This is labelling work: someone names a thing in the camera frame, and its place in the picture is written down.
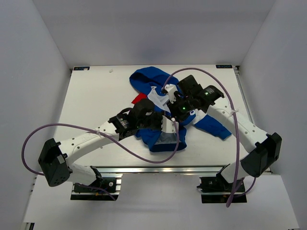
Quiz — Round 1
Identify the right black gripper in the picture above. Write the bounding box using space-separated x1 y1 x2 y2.
167 94 195 123

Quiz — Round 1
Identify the blue white red jacket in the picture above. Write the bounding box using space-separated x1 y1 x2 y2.
129 67 232 152

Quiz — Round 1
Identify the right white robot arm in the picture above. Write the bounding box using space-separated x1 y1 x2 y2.
162 75 282 191

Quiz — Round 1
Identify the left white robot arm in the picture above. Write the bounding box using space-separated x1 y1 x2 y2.
38 99 175 191

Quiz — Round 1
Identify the left blue table label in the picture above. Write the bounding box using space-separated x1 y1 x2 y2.
73 67 90 71

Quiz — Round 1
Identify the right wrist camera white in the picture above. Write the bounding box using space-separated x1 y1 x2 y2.
162 84 179 104

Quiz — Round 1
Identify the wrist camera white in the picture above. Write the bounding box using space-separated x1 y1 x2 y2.
162 84 179 104
161 115 178 133

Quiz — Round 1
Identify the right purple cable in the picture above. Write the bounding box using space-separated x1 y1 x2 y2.
162 67 257 208

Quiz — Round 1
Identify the purple cable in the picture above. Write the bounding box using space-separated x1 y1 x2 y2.
162 67 257 208
21 118 179 201

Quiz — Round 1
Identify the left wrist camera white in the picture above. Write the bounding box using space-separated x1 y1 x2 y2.
161 115 178 133

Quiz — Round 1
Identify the aluminium front rail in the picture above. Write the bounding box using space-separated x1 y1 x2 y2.
96 166 223 176

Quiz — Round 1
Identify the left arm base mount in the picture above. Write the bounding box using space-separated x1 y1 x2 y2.
71 167 118 201

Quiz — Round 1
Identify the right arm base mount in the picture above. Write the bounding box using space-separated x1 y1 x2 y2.
196 177 232 204

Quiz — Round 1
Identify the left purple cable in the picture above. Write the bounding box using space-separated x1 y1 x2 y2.
21 118 179 201

